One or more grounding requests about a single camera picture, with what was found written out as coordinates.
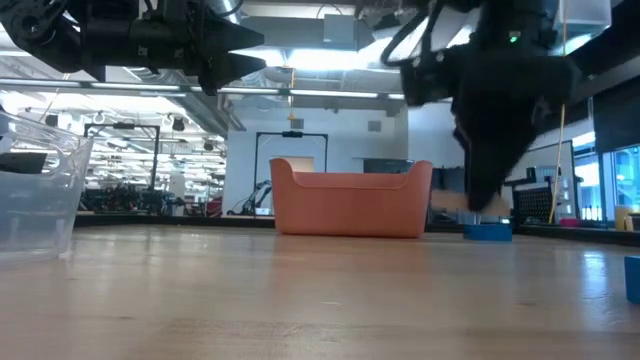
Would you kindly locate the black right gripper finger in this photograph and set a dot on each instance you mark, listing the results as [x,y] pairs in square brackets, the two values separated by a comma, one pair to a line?
[461,145]
[495,160]

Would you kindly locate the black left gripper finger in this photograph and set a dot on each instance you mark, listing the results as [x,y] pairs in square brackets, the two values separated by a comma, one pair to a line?
[225,32]
[225,67]

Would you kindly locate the blue studded toy block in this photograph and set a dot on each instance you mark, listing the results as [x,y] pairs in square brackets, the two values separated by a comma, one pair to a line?
[487,233]
[633,280]

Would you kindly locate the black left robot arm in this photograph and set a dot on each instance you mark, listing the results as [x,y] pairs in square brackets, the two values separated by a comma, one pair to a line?
[30,30]

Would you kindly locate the black lab robot arm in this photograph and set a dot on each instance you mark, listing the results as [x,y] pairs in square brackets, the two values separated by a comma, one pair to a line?
[257,192]

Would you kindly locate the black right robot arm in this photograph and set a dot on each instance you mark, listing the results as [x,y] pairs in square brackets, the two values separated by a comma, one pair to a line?
[525,20]

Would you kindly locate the dark grey curtain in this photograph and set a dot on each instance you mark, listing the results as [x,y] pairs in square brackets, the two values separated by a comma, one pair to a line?
[445,177]

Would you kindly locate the black pegboard cart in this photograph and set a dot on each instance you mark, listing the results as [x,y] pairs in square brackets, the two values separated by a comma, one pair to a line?
[535,205]

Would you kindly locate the white panel board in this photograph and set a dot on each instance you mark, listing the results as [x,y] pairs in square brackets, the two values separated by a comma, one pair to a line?
[560,165]

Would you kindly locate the black ceiling spotlight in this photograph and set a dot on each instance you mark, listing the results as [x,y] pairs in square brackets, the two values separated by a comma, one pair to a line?
[178,124]
[208,146]

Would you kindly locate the small red container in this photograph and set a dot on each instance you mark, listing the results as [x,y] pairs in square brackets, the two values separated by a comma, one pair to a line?
[569,223]

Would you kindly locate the long ceiling light bar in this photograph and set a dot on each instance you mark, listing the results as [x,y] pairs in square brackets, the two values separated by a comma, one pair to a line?
[330,93]

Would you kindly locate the grey ceiling box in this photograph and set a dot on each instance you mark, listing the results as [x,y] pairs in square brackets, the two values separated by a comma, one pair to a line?
[340,32]

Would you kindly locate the beige door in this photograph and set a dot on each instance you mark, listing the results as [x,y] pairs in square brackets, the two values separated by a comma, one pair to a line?
[300,164]

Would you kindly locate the orange plastic bin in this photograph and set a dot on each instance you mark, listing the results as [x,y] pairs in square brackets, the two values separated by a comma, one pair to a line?
[350,210]

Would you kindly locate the yellow container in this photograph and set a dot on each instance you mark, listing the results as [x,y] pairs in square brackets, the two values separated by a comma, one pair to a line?
[624,217]

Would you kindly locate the cluttered lab workbench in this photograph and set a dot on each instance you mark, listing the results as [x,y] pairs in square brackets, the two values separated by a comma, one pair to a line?
[125,197]

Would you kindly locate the black monitor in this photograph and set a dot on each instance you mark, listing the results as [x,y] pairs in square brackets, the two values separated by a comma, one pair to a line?
[22,163]

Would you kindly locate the clear plastic bin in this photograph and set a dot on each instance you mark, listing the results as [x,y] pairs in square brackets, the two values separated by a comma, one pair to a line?
[40,210]

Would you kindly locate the silver spiral ceiling duct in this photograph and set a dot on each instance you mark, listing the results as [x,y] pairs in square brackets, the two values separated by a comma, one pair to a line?
[205,115]

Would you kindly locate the grey square wall vent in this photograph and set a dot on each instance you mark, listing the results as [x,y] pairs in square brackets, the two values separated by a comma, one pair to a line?
[374,125]
[297,124]

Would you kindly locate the black gantry frame with camera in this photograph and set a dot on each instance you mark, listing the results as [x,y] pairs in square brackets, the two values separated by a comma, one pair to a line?
[291,134]

